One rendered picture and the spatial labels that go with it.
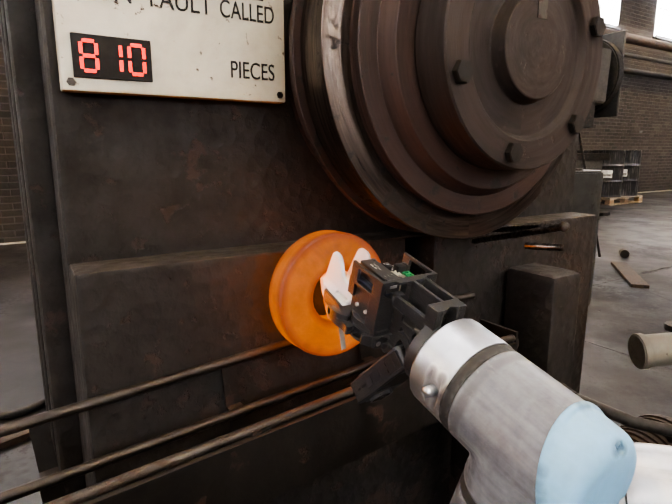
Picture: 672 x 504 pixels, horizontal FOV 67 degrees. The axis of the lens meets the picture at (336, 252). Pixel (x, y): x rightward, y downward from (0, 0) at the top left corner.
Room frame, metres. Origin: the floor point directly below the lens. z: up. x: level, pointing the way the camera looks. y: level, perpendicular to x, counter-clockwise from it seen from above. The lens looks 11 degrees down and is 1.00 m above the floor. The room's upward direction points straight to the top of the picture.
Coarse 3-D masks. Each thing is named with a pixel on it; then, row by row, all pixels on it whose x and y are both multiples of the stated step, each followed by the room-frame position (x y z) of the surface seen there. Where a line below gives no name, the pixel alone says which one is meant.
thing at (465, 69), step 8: (592, 24) 0.68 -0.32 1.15; (600, 24) 0.68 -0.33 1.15; (592, 32) 0.68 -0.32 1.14; (600, 32) 0.68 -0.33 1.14; (456, 64) 0.55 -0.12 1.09; (464, 64) 0.55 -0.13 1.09; (456, 72) 0.55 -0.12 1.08; (464, 72) 0.55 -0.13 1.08; (472, 72) 0.56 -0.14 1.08; (456, 80) 0.55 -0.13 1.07; (464, 80) 0.55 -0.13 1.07; (576, 120) 0.66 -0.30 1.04; (576, 128) 0.66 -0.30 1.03; (512, 144) 0.60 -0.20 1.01; (520, 144) 0.60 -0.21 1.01; (512, 152) 0.60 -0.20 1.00; (520, 152) 0.61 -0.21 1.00; (512, 160) 0.60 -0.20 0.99
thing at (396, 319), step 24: (360, 264) 0.50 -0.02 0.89; (384, 264) 0.53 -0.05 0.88; (408, 264) 0.54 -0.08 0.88; (360, 288) 0.51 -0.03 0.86; (384, 288) 0.47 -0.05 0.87; (408, 288) 0.48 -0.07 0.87; (432, 288) 0.48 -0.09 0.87; (360, 312) 0.51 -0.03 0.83; (384, 312) 0.48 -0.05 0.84; (408, 312) 0.46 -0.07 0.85; (432, 312) 0.44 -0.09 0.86; (456, 312) 0.45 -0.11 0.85; (360, 336) 0.51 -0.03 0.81; (384, 336) 0.49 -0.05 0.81; (408, 336) 0.47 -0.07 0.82; (408, 360) 0.44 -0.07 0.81
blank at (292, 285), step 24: (312, 240) 0.59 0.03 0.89; (336, 240) 0.61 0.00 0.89; (360, 240) 0.62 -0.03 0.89; (288, 264) 0.57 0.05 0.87; (312, 264) 0.59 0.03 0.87; (288, 288) 0.57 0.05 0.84; (312, 288) 0.59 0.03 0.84; (288, 312) 0.57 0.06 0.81; (312, 312) 0.58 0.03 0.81; (288, 336) 0.57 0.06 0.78; (312, 336) 0.58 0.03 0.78; (336, 336) 0.60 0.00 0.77
